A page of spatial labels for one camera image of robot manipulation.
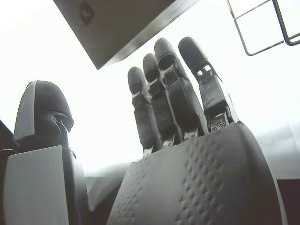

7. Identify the beige paperback book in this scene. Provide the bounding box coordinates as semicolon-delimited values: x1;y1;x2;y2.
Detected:
52;0;202;70

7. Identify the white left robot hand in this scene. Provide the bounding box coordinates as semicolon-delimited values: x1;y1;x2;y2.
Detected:
3;36;289;225

